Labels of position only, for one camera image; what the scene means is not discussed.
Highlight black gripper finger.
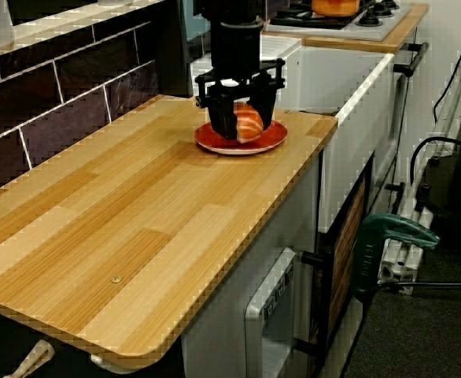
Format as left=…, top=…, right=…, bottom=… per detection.
left=249, top=83, right=278, bottom=133
left=208, top=94, right=240, bottom=142

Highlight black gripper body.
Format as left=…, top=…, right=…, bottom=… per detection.
left=194, top=21, right=287, bottom=109

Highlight salmon nigiri sushi toy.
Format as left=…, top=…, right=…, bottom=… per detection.
left=232, top=102, right=264, bottom=144

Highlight round red plate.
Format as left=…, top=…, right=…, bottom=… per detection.
left=194, top=119, right=289, bottom=156

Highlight white toy sink unit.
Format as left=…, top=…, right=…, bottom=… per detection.
left=189, top=33, right=396, bottom=234

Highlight orange pot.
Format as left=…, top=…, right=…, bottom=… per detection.
left=311, top=0, right=362, bottom=18

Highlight grey toy stove top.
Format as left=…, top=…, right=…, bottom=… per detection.
left=264, top=0, right=413, bottom=43

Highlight dark tile backsplash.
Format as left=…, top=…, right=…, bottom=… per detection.
left=0, top=19, right=161, bottom=200

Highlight green clamp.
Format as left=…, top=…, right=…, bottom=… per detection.
left=351, top=214, right=441, bottom=303

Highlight cream shelf ledge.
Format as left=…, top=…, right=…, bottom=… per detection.
left=0, top=0, right=165, bottom=63

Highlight grey dishwasher door panel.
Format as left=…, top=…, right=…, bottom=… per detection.
left=244, top=246, right=297, bottom=378

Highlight wide black upright post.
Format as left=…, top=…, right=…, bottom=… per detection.
left=151, top=0, right=194, bottom=98

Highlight black bar handle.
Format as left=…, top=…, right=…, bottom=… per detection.
left=393, top=41, right=430, bottom=78

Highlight black looped cable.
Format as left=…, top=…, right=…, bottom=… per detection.
left=408, top=136, right=461, bottom=187

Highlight thin black cable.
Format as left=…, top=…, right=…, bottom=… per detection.
left=433, top=21, right=461, bottom=124

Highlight aluminium frame rail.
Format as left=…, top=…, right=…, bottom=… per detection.
left=376, top=50, right=461, bottom=297

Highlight white hook handle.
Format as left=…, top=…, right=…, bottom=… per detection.
left=89, top=353, right=155, bottom=376

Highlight white peg handle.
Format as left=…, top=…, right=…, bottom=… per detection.
left=3, top=339, right=55, bottom=378

